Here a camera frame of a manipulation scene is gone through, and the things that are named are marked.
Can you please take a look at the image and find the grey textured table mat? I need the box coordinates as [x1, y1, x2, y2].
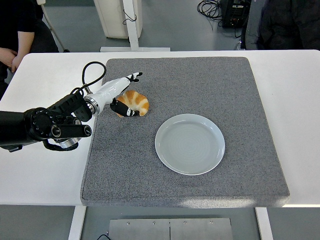
[79, 56, 291, 208]

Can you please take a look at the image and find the light grey round plate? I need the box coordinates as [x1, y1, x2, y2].
[154, 113, 226, 176]

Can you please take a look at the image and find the white table leg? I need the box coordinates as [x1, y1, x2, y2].
[67, 206, 87, 240]
[254, 207, 275, 240]

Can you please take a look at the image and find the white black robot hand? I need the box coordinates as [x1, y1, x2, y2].
[93, 71, 144, 118]

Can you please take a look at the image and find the white cabinet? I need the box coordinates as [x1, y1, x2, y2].
[93, 0, 143, 40]

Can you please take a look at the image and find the standing person in dark clothing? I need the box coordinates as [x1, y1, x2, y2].
[241, 0, 320, 51]

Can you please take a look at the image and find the white stand post with base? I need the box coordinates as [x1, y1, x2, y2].
[99, 0, 172, 53]

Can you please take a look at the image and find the person's hand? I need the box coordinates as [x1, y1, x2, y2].
[0, 47, 26, 73]

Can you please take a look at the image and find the grey metal plate with screws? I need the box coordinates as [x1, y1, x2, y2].
[108, 217, 235, 240]

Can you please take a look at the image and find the white chair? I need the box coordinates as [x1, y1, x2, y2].
[37, 0, 69, 53]

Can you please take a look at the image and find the seated person in black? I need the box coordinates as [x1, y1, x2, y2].
[0, 0, 60, 98]

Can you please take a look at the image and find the black floor cable bundle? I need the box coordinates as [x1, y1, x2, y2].
[197, 0, 224, 28]

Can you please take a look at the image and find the black electronics box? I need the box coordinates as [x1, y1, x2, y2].
[221, 0, 252, 29]

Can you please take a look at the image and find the golden croissant bread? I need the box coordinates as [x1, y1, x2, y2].
[116, 90, 150, 117]

